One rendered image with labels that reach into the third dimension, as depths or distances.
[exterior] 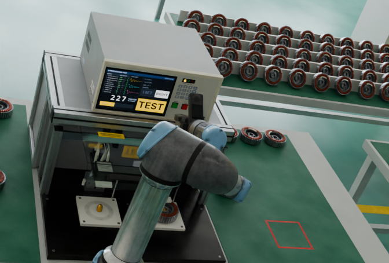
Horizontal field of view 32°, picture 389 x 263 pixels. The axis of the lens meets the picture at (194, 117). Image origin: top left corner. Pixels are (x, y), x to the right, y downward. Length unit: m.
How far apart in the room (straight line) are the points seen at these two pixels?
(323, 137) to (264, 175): 2.22
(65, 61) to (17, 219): 0.64
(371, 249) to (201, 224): 0.75
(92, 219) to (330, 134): 3.16
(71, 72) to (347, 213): 1.35
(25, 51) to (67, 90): 2.60
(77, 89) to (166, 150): 0.89
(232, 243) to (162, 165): 0.99
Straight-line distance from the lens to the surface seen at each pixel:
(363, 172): 3.81
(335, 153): 5.11
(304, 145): 3.43
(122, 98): 2.39
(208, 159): 1.66
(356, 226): 3.04
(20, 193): 2.56
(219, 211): 2.75
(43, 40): 5.28
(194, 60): 2.49
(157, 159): 1.69
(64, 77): 2.56
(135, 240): 1.81
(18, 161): 2.70
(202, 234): 2.57
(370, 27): 6.34
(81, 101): 2.44
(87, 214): 2.48
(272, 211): 2.88
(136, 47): 2.46
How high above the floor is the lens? 2.36
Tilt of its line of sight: 29 degrees down
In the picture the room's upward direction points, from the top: 19 degrees clockwise
